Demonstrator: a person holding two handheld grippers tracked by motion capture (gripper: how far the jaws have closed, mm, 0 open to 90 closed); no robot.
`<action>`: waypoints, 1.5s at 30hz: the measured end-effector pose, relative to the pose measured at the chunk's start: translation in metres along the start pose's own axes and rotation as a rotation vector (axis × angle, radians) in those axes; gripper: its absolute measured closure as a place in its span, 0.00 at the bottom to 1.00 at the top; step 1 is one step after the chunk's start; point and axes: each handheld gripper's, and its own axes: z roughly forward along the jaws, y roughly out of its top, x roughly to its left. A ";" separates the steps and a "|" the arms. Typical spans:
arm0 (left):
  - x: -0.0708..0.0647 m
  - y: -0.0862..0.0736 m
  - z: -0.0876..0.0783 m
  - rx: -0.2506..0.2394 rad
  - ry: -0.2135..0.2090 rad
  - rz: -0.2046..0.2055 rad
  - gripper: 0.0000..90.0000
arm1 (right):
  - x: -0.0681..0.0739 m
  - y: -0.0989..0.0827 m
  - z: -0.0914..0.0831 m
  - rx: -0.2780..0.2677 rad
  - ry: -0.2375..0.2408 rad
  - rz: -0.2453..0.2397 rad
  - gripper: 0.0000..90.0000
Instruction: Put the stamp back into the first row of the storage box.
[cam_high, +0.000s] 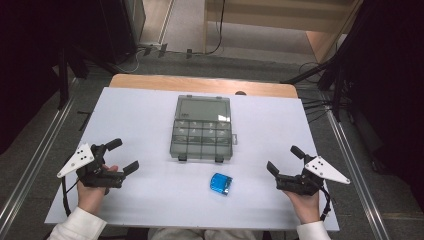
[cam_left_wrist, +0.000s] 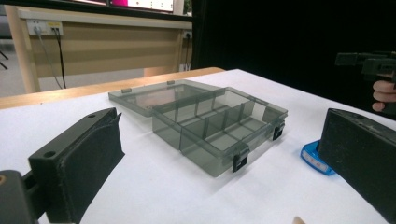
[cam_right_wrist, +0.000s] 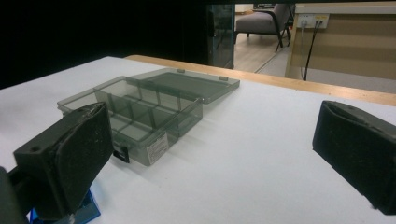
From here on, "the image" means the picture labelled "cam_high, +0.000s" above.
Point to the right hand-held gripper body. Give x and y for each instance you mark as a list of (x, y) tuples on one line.
[(308, 178)]

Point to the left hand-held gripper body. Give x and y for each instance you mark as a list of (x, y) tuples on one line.
[(96, 178)]

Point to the person's left hand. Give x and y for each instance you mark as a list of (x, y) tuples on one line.
[(90, 196)]

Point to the person's right hand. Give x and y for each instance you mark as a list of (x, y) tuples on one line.
[(305, 206)]

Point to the white table board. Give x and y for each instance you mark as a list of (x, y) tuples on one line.
[(140, 186)]

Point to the blue wrapped packet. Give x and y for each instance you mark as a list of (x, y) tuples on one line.
[(221, 184)]

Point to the clear grey compartment box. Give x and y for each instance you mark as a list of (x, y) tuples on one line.
[(201, 128)]

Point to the black metal stand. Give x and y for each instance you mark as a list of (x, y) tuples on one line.
[(63, 80)]

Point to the dark round table grommet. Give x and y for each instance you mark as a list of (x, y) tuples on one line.
[(240, 93)]

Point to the black tripod stand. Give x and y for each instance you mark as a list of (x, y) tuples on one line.
[(333, 73)]

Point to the person's lap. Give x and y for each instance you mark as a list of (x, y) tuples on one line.
[(203, 234)]

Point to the light wooden furniture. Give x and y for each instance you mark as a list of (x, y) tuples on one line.
[(266, 15)]

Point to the metal floor rail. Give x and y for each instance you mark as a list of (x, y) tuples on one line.
[(36, 163), (356, 176)]

